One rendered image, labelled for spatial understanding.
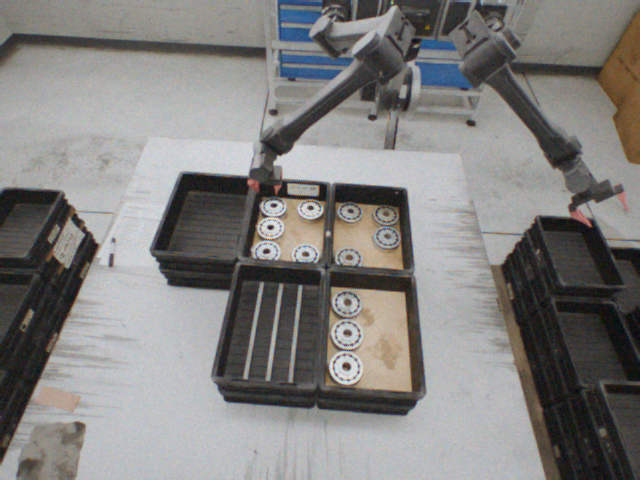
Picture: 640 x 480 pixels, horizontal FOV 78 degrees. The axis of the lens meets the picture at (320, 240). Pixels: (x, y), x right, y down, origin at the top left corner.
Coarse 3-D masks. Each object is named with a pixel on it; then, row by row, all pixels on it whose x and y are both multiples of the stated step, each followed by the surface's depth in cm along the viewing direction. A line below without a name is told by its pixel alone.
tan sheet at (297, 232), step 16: (288, 208) 161; (288, 224) 156; (304, 224) 156; (320, 224) 156; (256, 240) 150; (288, 240) 151; (304, 240) 151; (320, 240) 152; (288, 256) 147; (320, 256) 147
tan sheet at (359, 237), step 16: (336, 208) 162; (368, 208) 162; (336, 224) 157; (368, 224) 157; (336, 240) 152; (352, 240) 152; (368, 240) 153; (368, 256) 148; (384, 256) 149; (400, 256) 149
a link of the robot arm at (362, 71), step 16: (352, 48) 93; (368, 48) 89; (352, 64) 96; (368, 64) 93; (336, 80) 99; (352, 80) 95; (368, 80) 95; (384, 80) 96; (320, 96) 102; (336, 96) 99; (304, 112) 105; (320, 112) 104; (288, 128) 109; (304, 128) 109; (272, 144) 114; (288, 144) 114
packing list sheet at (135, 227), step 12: (132, 204) 175; (144, 204) 176; (120, 216) 171; (132, 216) 171; (144, 216) 172; (156, 216) 172; (120, 228) 167; (132, 228) 167; (144, 228) 168; (156, 228) 168; (108, 240) 163; (120, 240) 164; (132, 240) 164; (144, 240) 164; (108, 252) 160; (120, 252) 160; (132, 252) 160; (144, 252) 161; (120, 264) 157; (132, 264) 157; (144, 264) 157
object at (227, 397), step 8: (224, 400) 127; (232, 400) 127; (240, 400) 127; (248, 400) 127; (256, 400) 126; (264, 400) 123; (272, 400) 123; (280, 400) 123; (288, 400) 119; (296, 400) 119; (304, 400) 118; (312, 400) 119; (304, 408) 126
